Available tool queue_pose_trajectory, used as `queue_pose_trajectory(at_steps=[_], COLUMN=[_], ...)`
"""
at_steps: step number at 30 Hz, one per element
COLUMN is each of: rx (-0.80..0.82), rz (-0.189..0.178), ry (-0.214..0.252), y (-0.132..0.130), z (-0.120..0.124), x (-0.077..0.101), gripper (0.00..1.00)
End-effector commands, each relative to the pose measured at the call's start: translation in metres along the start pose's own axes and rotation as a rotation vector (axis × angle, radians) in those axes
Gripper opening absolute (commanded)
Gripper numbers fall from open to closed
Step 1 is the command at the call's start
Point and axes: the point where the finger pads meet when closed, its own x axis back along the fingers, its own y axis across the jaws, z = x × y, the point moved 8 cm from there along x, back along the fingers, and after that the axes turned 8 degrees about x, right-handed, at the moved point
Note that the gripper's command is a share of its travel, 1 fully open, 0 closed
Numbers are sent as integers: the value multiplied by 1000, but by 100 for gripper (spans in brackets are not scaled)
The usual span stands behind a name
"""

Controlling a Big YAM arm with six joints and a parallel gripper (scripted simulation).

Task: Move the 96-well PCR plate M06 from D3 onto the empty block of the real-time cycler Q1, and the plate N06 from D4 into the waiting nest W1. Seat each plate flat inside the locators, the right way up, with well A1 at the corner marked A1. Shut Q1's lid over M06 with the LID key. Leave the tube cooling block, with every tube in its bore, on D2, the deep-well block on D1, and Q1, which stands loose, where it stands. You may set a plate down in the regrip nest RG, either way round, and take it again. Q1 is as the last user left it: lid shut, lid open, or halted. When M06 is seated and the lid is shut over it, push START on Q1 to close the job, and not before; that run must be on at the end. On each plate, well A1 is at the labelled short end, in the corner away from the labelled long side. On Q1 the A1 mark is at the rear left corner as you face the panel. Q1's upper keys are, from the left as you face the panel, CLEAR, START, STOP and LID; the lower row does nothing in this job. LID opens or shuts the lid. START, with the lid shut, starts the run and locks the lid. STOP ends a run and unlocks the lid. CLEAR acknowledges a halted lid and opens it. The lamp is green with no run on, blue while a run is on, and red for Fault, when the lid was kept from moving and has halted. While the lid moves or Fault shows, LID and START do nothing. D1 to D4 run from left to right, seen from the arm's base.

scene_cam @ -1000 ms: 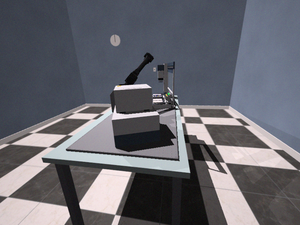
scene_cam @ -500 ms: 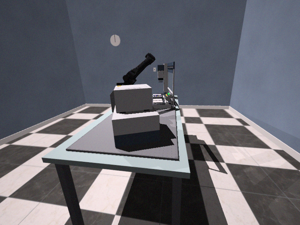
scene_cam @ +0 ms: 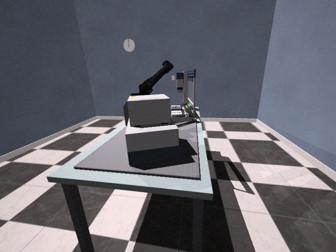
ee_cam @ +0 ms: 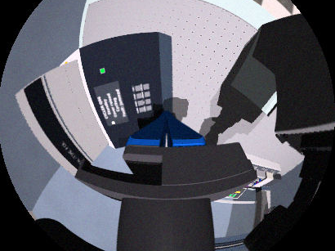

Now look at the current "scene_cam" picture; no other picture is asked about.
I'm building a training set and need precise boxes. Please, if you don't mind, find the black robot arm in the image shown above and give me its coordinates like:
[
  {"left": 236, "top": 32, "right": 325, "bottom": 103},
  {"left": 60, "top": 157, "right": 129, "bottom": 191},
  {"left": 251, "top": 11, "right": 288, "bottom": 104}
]
[{"left": 131, "top": 60, "right": 174, "bottom": 96}]

